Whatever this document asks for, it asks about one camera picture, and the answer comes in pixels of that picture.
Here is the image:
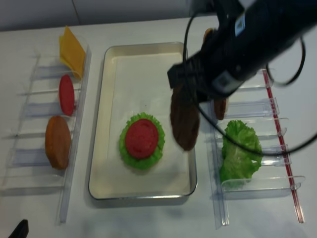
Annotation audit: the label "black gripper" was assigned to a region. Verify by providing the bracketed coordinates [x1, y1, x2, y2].
[167, 29, 251, 104]

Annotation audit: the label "brown meat patty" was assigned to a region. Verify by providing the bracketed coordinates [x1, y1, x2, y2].
[170, 85, 200, 151]
[213, 99, 227, 120]

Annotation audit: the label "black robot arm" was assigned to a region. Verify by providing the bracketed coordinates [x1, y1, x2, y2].
[167, 0, 317, 102]

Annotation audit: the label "brown meat patty in rack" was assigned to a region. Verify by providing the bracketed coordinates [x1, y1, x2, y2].
[213, 99, 227, 120]

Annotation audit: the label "large green lettuce leaf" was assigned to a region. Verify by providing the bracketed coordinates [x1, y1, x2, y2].
[219, 120, 262, 182]

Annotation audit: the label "red tomato slice on tray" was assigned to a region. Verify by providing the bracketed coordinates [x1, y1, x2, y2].
[124, 119, 159, 160]

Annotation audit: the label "green lettuce leaf on tray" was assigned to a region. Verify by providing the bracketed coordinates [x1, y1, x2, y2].
[118, 112, 165, 171]

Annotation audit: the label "yellow cheese slices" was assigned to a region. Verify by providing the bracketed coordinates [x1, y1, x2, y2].
[59, 26, 86, 80]

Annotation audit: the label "red tomato slice in rack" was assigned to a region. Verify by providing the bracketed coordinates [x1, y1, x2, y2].
[58, 74, 75, 116]

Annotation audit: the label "left bun half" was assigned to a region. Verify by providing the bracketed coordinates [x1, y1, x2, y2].
[203, 28, 214, 42]

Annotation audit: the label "clear acrylic right rack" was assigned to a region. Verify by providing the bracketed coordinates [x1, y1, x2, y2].
[206, 69, 305, 229]

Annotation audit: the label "clear acrylic rack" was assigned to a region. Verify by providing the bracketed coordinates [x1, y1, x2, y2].
[0, 36, 92, 224]
[206, 69, 305, 229]

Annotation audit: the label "white paper tray liner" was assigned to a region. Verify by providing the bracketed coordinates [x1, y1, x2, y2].
[107, 53, 188, 174]

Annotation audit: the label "cream metal tray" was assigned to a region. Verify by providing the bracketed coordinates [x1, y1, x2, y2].
[89, 42, 197, 200]

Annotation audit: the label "brown bun in left rack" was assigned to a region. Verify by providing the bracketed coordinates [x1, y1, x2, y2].
[45, 116, 71, 170]

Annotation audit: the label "clear acrylic left rack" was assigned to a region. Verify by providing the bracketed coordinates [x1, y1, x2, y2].
[0, 36, 92, 224]

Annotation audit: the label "black object at corner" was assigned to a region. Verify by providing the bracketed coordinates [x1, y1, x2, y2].
[9, 219, 29, 238]

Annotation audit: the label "black cable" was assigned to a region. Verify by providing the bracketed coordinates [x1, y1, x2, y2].
[182, 0, 317, 155]

